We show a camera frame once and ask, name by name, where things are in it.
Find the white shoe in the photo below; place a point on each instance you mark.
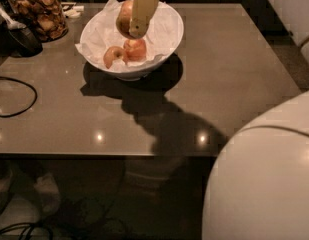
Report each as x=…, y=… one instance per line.
x=49, y=194
x=5, y=183

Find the black round appliance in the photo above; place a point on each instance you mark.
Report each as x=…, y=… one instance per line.
x=24, y=42

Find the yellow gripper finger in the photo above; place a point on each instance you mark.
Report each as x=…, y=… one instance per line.
x=142, y=13

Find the white crumpled paper liner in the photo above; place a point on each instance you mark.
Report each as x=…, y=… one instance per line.
x=100, y=30

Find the white ceramic bowl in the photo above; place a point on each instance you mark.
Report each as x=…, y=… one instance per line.
x=137, y=73

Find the right white shoe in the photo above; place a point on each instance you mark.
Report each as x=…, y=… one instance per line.
x=49, y=194

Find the left white shoe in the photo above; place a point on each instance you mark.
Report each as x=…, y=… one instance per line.
x=5, y=183

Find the white small items behind jar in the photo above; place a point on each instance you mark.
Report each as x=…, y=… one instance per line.
x=73, y=11

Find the red apple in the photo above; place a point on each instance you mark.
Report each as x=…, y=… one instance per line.
x=136, y=49
x=114, y=53
x=124, y=22

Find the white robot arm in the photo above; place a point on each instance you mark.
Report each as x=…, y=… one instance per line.
x=223, y=161

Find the white spoon handle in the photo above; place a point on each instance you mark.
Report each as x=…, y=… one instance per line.
x=11, y=24

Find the glass jar of dried chips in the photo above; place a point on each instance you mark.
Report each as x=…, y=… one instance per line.
x=45, y=17

